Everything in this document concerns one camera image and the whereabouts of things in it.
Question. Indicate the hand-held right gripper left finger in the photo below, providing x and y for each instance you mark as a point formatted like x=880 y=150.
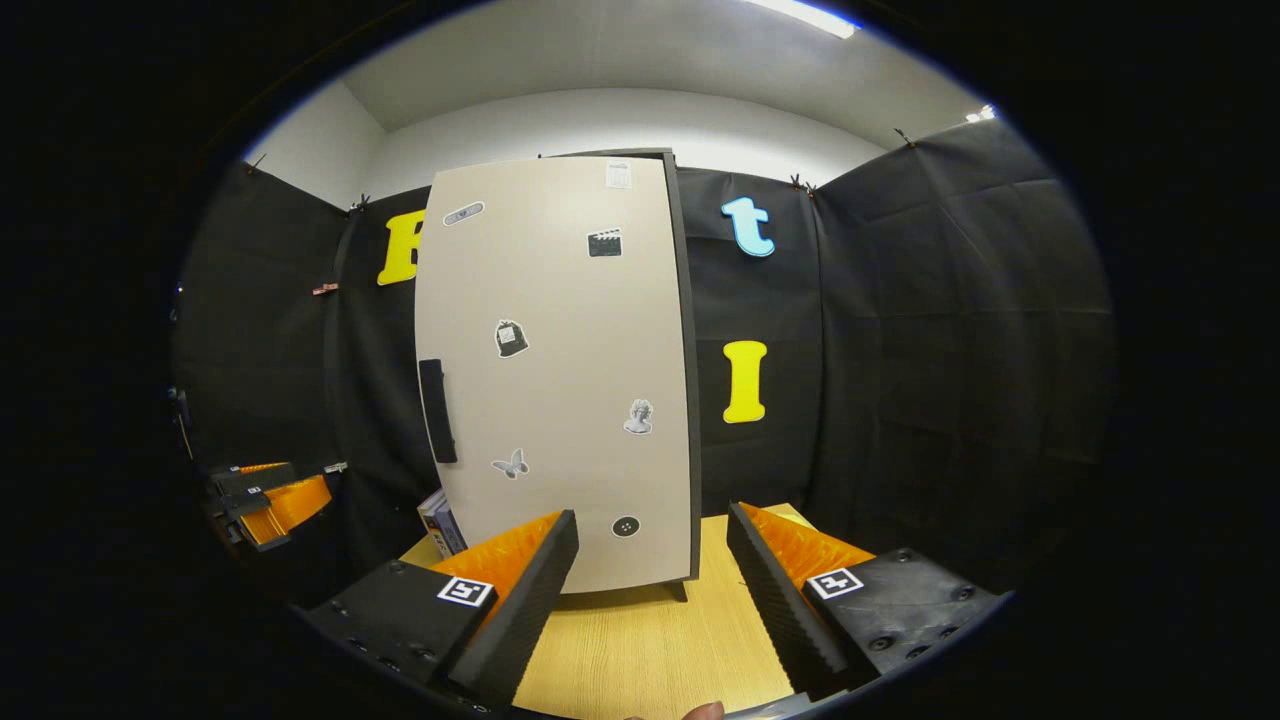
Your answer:
x=525 y=610

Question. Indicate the black backdrop cloth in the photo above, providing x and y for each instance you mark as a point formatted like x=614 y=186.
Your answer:
x=950 y=350

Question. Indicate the beige cabinet door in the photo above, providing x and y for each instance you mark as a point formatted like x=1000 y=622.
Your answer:
x=560 y=380

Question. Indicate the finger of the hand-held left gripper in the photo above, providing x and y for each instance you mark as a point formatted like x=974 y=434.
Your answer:
x=290 y=505
x=250 y=478

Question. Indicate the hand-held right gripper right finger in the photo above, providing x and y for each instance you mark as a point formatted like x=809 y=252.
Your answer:
x=775 y=610

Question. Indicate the grey sheet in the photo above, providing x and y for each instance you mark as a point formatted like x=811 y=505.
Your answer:
x=770 y=708

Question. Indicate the dark grey cabinet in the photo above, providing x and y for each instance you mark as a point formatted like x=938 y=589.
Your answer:
x=694 y=400

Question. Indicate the ceiling light panel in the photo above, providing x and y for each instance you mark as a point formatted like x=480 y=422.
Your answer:
x=982 y=113

